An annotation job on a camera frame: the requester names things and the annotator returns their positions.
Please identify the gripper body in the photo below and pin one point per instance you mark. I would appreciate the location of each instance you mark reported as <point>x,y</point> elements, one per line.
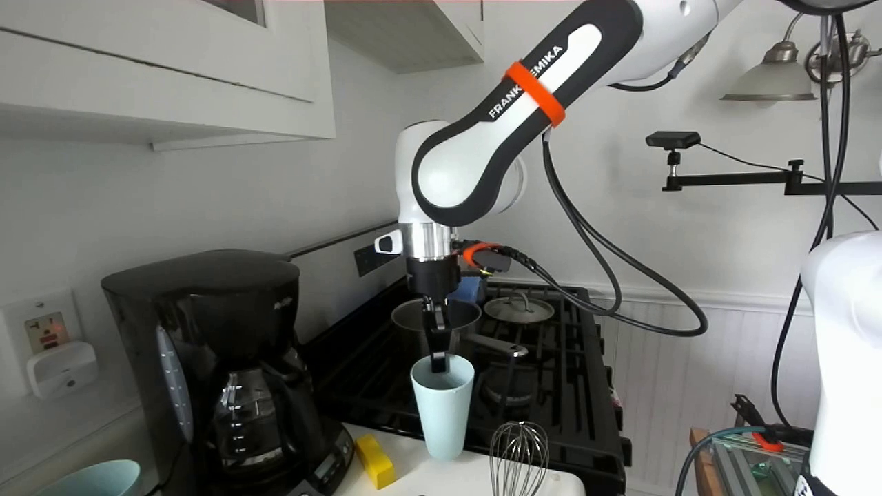
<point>433,275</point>

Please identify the light blue plastic cup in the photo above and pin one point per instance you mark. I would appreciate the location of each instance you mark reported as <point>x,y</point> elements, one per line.
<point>442,413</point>

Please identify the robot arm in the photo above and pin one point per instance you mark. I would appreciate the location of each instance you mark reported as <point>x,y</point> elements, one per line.
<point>468,158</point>

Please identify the steel pot lid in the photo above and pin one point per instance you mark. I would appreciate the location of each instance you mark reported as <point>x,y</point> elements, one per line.
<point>518,310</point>

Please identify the stove burner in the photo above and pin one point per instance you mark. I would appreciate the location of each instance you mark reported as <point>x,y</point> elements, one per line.
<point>513,387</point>

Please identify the black gas stove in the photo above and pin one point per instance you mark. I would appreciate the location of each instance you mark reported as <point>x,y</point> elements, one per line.
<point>572,386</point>

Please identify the yellow sponge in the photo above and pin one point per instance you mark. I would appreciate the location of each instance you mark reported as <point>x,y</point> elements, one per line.
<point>374,460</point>

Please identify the glass coffee carafe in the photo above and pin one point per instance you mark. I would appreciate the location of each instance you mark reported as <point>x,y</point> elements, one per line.
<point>251,420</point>

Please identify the black coffee maker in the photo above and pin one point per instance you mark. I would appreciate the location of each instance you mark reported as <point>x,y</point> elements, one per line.
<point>200,310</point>

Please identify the black clamp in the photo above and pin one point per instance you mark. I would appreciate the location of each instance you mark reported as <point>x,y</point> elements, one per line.
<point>754,417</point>

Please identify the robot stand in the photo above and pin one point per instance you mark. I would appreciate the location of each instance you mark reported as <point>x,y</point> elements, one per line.
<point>737,468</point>

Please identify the white plug-in device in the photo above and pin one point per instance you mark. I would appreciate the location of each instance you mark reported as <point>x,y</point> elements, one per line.
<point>62,370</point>

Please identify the light blue bowl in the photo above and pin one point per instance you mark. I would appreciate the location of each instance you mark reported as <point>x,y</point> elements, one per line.
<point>96,481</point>

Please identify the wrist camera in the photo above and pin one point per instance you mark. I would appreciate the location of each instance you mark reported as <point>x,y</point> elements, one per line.
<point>492,260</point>

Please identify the white wall cabinet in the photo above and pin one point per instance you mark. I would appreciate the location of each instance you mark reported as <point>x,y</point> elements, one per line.
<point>406,31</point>
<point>138,62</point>

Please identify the camera on mount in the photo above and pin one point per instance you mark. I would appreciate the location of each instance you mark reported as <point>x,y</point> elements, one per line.
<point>730,180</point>

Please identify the wall socket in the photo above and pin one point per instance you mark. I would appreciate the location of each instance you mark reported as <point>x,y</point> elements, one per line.
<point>43,324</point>

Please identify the wall lamp with glass shade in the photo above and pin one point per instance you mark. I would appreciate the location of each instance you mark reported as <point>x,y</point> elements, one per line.
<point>775,79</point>

